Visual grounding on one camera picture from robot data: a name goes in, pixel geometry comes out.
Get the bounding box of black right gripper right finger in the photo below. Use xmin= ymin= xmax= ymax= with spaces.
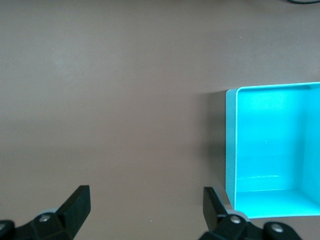
xmin=199 ymin=186 xmax=305 ymax=240

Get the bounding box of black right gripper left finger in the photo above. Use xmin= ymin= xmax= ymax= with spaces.
xmin=0 ymin=184 xmax=91 ymax=240

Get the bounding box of teal plastic storage bin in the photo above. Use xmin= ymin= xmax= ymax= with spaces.
xmin=225 ymin=81 xmax=320 ymax=220

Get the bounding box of black cable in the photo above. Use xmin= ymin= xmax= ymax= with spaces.
xmin=285 ymin=0 xmax=320 ymax=5

